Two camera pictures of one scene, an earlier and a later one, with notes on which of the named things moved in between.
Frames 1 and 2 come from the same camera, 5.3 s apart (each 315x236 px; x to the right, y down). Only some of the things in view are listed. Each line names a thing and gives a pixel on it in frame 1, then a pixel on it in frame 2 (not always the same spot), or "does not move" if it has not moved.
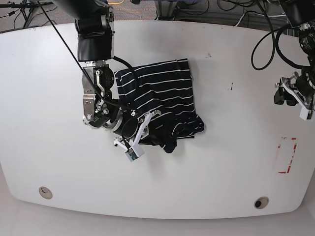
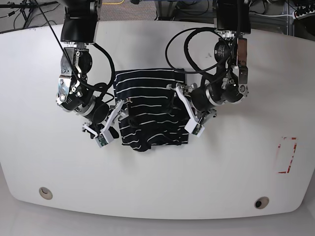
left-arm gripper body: [133, 130] to [104, 132]
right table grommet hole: [261, 202] does not move
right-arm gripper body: [295, 89] to [199, 118]
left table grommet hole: [46, 192] does not move
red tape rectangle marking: [286, 149] does not move
